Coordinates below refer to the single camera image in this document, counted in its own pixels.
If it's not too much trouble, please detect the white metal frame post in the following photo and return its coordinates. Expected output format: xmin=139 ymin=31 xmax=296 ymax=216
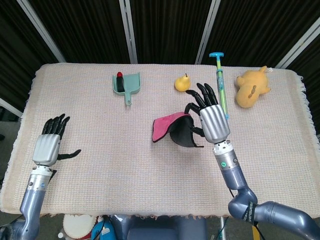
xmin=274 ymin=17 xmax=320 ymax=70
xmin=16 ymin=0 xmax=66 ymax=63
xmin=194 ymin=0 xmax=221 ymax=65
xmin=0 ymin=97 xmax=23 ymax=118
xmin=118 ymin=0 xmax=138 ymax=64

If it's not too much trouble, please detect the dark pleated curtain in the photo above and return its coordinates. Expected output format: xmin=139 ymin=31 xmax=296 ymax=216
xmin=0 ymin=0 xmax=320 ymax=121

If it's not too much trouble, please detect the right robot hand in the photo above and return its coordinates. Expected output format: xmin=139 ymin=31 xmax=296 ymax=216
xmin=184 ymin=82 xmax=231 ymax=145

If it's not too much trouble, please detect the pink and black cloth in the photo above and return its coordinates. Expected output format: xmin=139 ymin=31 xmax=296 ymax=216
xmin=152 ymin=112 xmax=205 ymax=148

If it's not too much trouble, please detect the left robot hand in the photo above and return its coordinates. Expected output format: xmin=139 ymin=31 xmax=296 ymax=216
xmin=32 ymin=113 xmax=82 ymax=166

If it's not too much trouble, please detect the green and blue water pump toy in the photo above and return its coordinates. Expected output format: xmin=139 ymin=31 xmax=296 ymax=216
xmin=209 ymin=52 xmax=230 ymax=120

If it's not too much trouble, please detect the yellow pear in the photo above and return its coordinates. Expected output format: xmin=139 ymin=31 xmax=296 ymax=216
xmin=174 ymin=72 xmax=191 ymax=92

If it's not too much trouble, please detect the yellow tag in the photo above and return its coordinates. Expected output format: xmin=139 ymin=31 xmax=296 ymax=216
xmin=251 ymin=224 xmax=261 ymax=240

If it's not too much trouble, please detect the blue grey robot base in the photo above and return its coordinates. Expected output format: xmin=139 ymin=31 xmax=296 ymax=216
xmin=109 ymin=214 xmax=208 ymax=240

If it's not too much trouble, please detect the black printed strap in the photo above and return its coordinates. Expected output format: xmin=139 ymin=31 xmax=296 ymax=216
xmin=246 ymin=202 xmax=258 ymax=227

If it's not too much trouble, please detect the beige woven tablecloth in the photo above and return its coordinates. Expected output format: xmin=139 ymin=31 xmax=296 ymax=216
xmin=0 ymin=62 xmax=320 ymax=218

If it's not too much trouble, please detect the teal plastic tray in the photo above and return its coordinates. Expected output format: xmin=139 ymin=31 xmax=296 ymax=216
xmin=111 ymin=71 xmax=141 ymax=107

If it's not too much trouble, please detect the yellow plush toy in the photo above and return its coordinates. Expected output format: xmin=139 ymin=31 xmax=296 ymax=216
xmin=236 ymin=65 xmax=272 ymax=109

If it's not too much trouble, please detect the white round container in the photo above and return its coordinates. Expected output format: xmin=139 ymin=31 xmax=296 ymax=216
xmin=62 ymin=214 xmax=97 ymax=240

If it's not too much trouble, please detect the blue and white bottle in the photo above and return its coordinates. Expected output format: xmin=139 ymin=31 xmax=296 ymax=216
xmin=91 ymin=216 xmax=117 ymax=240

